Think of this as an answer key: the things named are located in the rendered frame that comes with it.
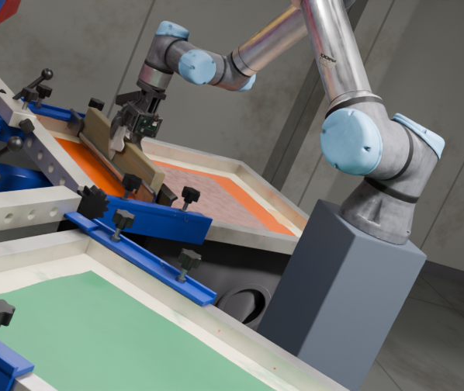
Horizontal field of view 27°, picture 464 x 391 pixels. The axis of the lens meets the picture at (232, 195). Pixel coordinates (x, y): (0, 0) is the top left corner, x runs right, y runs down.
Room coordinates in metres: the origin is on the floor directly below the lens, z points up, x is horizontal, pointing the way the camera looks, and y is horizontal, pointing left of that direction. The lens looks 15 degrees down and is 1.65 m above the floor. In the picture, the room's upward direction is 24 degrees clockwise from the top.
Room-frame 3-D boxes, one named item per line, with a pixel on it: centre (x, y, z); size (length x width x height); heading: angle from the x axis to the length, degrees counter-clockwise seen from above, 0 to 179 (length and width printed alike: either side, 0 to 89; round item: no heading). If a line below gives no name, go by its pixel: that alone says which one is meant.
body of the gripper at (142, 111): (2.30, 0.28, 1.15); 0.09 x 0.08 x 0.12; 39
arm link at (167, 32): (2.30, 0.28, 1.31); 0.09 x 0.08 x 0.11; 45
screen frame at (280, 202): (2.45, 0.14, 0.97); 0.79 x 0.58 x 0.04; 129
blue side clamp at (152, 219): (2.08, 0.15, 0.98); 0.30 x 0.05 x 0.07; 129
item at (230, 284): (2.34, -0.02, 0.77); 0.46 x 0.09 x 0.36; 129
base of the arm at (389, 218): (1.93, -0.29, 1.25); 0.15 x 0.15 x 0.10
